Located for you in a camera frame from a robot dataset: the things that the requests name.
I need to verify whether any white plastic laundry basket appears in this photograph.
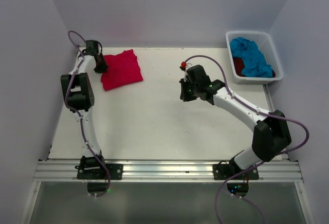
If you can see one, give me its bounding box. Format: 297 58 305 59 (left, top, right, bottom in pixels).
226 31 283 85

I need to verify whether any pink red t shirt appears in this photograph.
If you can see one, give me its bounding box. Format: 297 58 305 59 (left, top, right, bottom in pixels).
100 49 143 91

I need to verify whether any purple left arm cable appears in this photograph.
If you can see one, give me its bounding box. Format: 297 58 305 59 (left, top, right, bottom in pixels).
64 30 111 198

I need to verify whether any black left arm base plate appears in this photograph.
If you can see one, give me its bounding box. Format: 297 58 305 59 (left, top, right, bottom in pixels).
76 163 123 180

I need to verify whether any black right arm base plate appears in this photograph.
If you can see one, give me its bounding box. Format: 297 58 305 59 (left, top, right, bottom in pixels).
212 161 259 180

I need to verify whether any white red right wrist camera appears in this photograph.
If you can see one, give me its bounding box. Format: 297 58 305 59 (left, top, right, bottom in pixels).
179 61 193 71

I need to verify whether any blue t shirt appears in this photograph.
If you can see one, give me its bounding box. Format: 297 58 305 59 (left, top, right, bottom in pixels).
230 38 276 78

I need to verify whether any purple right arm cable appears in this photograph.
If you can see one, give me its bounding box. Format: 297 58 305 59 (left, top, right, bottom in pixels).
184 55 310 224

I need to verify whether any aluminium mounting rail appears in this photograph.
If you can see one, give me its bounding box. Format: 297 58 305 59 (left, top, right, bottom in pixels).
33 160 303 183

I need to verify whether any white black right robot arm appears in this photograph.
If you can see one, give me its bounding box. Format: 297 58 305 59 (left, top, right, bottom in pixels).
179 62 291 179

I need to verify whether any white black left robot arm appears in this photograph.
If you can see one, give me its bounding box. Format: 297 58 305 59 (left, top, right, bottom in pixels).
60 40 108 180

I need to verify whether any dark red t shirt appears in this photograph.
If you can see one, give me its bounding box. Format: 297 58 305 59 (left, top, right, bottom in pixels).
232 57 276 78

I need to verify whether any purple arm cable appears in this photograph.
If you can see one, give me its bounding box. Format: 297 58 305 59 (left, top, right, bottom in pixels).
184 55 310 224
64 30 111 198

